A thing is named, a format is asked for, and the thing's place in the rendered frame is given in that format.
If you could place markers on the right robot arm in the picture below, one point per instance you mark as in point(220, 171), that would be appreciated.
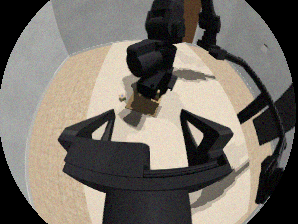
point(147, 56)

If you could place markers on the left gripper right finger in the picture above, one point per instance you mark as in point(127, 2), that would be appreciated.
point(216, 136)

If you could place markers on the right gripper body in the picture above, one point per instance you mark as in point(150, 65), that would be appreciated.
point(172, 81)

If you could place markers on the tan flat mat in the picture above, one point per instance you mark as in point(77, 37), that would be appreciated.
point(140, 104)

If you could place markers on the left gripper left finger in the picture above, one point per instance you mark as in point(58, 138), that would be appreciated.
point(87, 127)

